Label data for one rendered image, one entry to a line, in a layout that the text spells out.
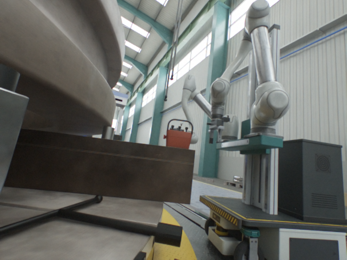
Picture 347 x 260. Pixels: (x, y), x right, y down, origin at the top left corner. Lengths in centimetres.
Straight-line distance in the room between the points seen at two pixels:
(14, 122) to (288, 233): 130
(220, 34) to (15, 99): 1303
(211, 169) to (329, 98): 608
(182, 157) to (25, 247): 93
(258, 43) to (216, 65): 1071
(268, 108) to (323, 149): 66
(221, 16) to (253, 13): 1270
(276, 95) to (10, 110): 103
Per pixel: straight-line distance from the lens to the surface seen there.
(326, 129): 759
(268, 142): 125
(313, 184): 154
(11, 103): 46
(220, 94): 113
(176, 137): 133
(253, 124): 131
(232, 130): 169
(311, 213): 154
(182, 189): 134
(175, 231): 74
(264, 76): 121
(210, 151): 1045
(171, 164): 132
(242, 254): 131
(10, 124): 46
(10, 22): 94
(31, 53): 96
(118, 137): 243
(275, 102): 108
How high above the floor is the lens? 58
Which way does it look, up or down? 11 degrees up
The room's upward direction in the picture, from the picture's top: 7 degrees clockwise
